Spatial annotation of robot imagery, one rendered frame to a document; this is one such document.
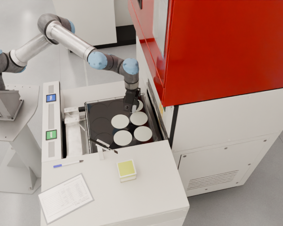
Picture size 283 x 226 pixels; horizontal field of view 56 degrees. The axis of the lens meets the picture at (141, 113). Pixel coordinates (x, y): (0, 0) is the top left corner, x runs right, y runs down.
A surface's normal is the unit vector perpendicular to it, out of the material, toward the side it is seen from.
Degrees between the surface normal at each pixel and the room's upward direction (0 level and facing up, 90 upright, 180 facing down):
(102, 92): 0
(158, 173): 0
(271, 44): 90
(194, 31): 90
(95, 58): 49
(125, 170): 0
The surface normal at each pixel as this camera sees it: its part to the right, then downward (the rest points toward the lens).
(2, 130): 0.00, -0.63
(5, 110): -0.07, 0.78
